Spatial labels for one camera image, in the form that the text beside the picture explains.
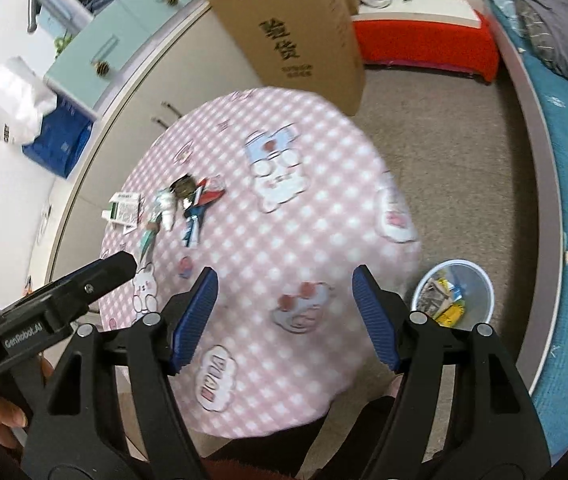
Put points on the dark green snack wrapper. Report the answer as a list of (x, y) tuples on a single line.
[(184, 190)]

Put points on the tall cardboard box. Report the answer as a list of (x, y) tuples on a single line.
[(307, 45)]

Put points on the white curved cabinet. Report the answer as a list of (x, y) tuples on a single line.
[(190, 61)]

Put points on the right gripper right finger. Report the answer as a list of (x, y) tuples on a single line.
[(493, 432)]

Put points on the red storage bench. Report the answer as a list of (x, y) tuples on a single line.
[(425, 41)]

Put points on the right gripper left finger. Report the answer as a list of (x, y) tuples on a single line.
[(77, 432)]

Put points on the teal long toothpaste box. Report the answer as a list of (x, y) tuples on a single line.
[(161, 217)]

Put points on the red blue snack wrapper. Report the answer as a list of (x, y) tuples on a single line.
[(199, 209)]

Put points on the pink checkered tablecloth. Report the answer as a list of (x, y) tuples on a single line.
[(297, 198)]

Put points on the clear plastic trash bin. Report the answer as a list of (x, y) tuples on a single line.
[(456, 294)]

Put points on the white medicine box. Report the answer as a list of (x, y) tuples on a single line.
[(123, 210)]

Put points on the light blue drawer unit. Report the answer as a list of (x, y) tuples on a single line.
[(112, 44)]

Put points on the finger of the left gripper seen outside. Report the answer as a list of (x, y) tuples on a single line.
[(98, 278)]

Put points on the blue shopping bag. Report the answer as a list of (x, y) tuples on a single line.
[(63, 136)]

